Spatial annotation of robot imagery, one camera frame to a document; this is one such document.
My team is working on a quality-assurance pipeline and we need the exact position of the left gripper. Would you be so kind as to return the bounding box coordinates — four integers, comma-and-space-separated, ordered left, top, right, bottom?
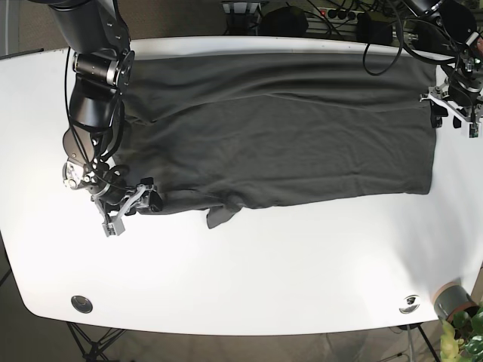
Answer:
420, 57, 482, 138

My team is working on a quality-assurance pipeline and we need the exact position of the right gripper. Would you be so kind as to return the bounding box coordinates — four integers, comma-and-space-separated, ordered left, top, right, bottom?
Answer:
63, 155, 164, 237

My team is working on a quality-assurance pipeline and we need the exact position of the dark grey T-shirt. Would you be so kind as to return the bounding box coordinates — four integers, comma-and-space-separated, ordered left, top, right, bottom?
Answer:
114, 54, 436, 228

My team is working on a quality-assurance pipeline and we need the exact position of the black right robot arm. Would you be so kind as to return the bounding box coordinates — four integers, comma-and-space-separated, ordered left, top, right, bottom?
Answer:
46, 0, 163, 236

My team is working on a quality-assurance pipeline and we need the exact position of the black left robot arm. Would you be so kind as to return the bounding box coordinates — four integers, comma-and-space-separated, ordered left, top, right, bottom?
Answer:
355, 1, 482, 138

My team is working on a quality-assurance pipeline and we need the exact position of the left metal table grommet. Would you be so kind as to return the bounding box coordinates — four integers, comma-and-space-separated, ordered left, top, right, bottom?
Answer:
71, 296, 93, 314

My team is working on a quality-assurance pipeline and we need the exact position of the metal table grommet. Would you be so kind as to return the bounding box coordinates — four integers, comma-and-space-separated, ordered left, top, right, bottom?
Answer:
71, 296, 93, 314
398, 295, 420, 314

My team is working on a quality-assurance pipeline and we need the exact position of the grey plant pot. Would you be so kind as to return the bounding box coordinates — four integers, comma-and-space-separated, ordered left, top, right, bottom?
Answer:
432, 282, 479, 324

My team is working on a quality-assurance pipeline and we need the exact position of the right metal table grommet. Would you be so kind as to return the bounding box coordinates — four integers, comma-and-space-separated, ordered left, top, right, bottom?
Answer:
398, 295, 420, 314

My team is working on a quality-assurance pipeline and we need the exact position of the green potted plant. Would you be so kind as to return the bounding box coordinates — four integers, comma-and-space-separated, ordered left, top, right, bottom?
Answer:
440, 308, 482, 362

